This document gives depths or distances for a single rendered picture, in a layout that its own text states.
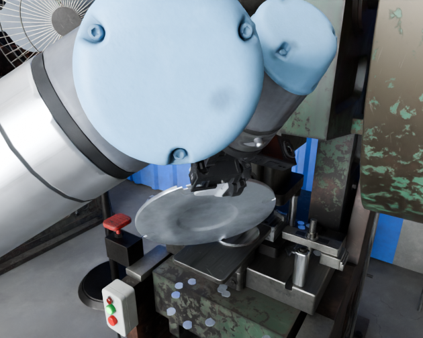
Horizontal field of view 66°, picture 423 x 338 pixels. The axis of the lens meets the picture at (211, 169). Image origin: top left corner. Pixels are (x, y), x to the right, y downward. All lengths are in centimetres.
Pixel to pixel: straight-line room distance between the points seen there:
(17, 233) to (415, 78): 34
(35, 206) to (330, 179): 92
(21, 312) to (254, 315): 137
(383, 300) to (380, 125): 165
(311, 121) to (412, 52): 34
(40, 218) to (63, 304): 174
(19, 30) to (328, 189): 120
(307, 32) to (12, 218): 23
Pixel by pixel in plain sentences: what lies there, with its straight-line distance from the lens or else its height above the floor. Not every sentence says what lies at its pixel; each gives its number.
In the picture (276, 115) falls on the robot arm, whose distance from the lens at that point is 31.
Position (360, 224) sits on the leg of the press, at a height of 71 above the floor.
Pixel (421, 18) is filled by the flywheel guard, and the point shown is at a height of 126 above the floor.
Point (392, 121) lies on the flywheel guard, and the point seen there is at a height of 116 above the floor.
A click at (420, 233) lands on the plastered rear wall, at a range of 216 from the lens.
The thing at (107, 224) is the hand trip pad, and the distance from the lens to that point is 97.
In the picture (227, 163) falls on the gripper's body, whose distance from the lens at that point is 44.
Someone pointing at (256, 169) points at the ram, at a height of 96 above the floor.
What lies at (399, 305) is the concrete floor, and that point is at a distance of 200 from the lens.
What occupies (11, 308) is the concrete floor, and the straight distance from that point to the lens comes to 202.
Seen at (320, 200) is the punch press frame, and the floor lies 78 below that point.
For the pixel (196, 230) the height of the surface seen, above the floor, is 85.
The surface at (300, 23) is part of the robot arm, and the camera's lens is 29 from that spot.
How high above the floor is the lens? 125
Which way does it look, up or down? 22 degrees down
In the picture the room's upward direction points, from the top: straight up
